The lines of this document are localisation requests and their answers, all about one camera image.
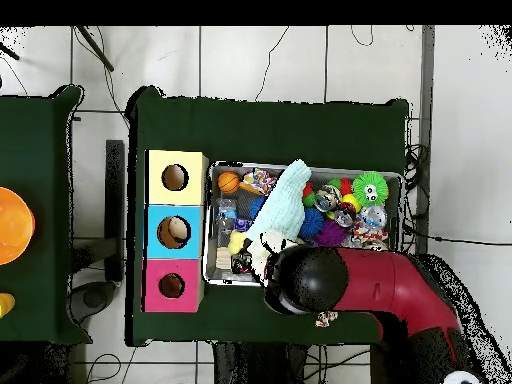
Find orange bowl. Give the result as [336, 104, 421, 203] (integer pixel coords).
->
[0, 186, 36, 266]

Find dark green table cloth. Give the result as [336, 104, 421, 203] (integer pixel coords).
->
[124, 85, 410, 355]
[0, 84, 93, 345]

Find plain blue spiky ball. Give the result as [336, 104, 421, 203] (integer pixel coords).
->
[297, 207, 326, 241]

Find wooden box with three holes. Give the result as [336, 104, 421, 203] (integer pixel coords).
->
[141, 149, 210, 314]

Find orange toy basketball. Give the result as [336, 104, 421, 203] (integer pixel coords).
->
[217, 171, 241, 195]

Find black cable bundle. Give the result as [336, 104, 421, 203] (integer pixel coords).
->
[403, 143, 431, 193]

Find black cable with connector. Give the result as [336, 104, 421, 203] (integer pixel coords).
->
[403, 223, 512, 246]

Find black upright panel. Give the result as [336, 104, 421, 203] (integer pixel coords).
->
[104, 139, 126, 283]

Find colourful knotted rope toy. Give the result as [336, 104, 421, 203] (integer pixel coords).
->
[241, 167, 278, 196]
[314, 310, 339, 328]

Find crushed black drink can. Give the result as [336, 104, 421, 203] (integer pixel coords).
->
[231, 249, 254, 275]

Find small yellow object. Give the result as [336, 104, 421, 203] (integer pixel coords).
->
[0, 292, 16, 319]

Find thin black floor cable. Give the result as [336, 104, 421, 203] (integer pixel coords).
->
[254, 25, 290, 103]

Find cream yellow cloth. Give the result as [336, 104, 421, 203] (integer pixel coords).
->
[246, 229, 299, 286]

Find shallow metal mesh bin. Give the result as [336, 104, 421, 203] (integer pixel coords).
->
[201, 160, 404, 287]

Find black tripod leg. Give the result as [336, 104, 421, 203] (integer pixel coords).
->
[0, 41, 20, 61]
[75, 25, 115, 73]

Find mint green cloth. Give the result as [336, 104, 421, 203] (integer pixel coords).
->
[247, 158, 312, 241]

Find green spiky ball with eyes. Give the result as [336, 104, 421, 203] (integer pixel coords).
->
[351, 170, 390, 208]

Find grey floor cable cover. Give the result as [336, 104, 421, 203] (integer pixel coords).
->
[411, 25, 436, 257]

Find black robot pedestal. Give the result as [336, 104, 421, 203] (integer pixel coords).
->
[212, 341, 309, 384]

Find crushed clear water bottle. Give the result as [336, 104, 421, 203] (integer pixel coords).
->
[215, 197, 239, 247]

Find crushed silver drink can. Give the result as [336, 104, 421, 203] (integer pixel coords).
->
[313, 184, 343, 213]

